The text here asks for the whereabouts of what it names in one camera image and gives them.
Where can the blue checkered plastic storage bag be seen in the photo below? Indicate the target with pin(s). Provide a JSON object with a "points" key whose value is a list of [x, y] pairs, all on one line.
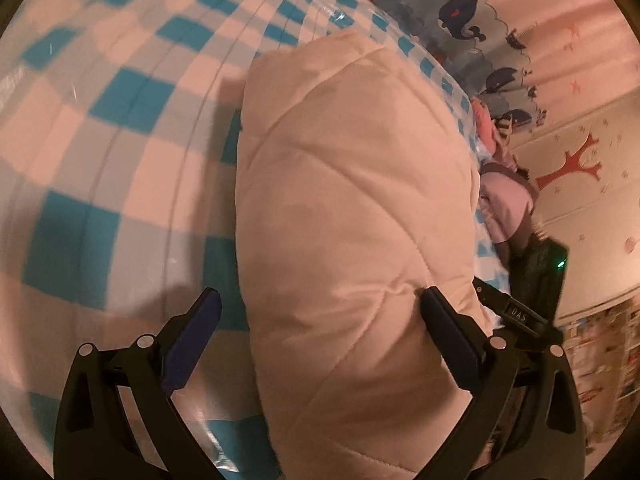
{"points": [[119, 125]]}

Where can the cluttered bookshelf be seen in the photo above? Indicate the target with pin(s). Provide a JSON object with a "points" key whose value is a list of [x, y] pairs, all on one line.
{"points": [[603, 351]]}

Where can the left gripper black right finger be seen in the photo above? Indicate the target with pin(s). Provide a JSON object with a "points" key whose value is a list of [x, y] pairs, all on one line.
{"points": [[524, 419]]}

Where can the red coral wall sticker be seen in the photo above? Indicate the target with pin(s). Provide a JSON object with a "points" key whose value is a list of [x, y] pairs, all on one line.
{"points": [[573, 165]]}

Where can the cream quilted puffer jacket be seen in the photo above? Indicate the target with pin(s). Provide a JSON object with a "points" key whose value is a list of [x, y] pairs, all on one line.
{"points": [[355, 191]]}

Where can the pink clothing pile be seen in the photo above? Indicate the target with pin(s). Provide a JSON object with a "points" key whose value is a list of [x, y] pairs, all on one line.
{"points": [[507, 198]]}

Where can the whale print bed sheet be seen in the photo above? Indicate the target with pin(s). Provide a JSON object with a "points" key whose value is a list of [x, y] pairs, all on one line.
{"points": [[536, 62]]}

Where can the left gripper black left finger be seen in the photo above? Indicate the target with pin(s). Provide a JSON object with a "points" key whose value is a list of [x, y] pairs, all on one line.
{"points": [[93, 438]]}

